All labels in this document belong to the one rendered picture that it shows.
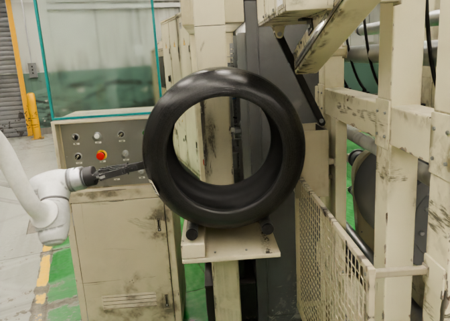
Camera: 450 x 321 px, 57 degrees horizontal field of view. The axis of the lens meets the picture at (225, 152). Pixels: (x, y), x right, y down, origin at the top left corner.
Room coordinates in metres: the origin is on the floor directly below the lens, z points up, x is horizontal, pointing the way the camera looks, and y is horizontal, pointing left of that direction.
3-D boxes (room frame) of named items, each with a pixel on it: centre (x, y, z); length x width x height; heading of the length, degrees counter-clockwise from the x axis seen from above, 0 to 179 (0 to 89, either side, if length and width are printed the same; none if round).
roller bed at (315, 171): (1.82, -0.37, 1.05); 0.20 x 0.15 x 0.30; 2
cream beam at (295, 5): (1.47, -0.30, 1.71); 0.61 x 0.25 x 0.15; 2
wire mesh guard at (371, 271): (1.37, -0.33, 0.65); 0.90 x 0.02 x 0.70; 2
